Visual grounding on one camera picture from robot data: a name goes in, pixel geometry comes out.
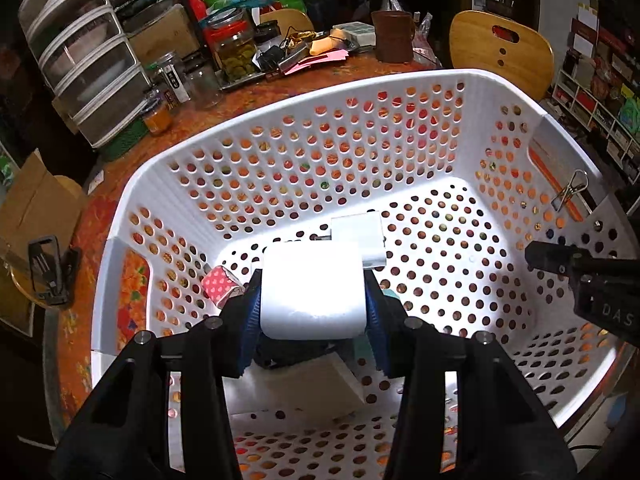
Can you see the orange jar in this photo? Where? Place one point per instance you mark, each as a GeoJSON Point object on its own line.
{"type": "Point", "coordinates": [159, 119]}

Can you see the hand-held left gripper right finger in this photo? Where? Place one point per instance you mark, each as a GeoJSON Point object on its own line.
{"type": "Point", "coordinates": [376, 322]}

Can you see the orange packet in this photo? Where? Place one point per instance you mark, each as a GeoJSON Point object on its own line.
{"type": "Point", "coordinates": [327, 45]}

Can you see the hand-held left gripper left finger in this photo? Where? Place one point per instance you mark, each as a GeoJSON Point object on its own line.
{"type": "Point", "coordinates": [250, 322]}

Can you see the silver metal clip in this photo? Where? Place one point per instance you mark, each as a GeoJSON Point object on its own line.
{"type": "Point", "coordinates": [570, 195]}

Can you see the pink paper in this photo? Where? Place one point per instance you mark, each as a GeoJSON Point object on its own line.
{"type": "Point", "coordinates": [320, 61]}

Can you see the large white power adapter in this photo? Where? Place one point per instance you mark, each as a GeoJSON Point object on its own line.
{"type": "Point", "coordinates": [312, 295]}

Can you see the clear plastic drawer tower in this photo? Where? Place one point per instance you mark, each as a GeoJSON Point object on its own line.
{"type": "Point", "coordinates": [85, 60]}

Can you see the clear jar with black label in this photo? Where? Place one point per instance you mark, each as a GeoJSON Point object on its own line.
{"type": "Point", "coordinates": [171, 77]}

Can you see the small white box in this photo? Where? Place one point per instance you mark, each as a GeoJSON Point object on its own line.
{"type": "Point", "coordinates": [357, 232]}
{"type": "Point", "coordinates": [356, 34]}

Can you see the black phone holder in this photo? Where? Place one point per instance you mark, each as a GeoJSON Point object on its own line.
{"type": "Point", "coordinates": [47, 270]}

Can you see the green woven basket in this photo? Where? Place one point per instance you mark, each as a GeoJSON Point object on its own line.
{"type": "Point", "coordinates": [122, 140]}

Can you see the white cubby shelf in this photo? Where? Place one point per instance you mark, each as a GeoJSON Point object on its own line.
{"type": "Point", "coordinates": [600, 95]}

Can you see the teal flat item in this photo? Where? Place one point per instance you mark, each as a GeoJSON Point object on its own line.
{"type": "Point", "coordinates": [362, 355]}

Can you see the flat folded cardboard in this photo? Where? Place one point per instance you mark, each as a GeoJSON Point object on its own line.
{"type": "Point", "coordinates": [35, 200]}

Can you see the white perforated plastic basket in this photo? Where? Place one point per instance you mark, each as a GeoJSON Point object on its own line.
{"type": "Point", "coordinates": [107, 310]}

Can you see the black power adapter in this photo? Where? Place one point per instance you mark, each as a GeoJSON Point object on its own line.
{"type": "Point", "coordinates": [270, 56]}

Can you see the glass jar with red lid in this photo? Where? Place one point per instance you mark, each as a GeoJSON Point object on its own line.
{"type": "Point", "coordinates": [235, 52]}

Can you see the beige flat box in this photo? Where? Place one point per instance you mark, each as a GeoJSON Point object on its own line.
{"type": "Point", "coordinates": [300, 385]}

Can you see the metal tray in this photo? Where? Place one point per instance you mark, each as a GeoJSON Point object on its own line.
{"type": "Point", "coordinates": [240, 80]}

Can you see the pink polka dot tape roll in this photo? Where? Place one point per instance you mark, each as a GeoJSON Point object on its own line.
{"type": "Point", "coordinates": [220, 285]}

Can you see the clear glass jar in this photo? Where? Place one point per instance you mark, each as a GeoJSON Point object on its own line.
{"type": "Point", "coordinates": [202, 82]}

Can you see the brown mug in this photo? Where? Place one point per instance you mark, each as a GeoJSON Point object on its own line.
{"type": "Point", "coordinates": [392, 37]}

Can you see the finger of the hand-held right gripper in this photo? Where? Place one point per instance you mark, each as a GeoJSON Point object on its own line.
{"type": "Point", "coordinates": [550, 257]}

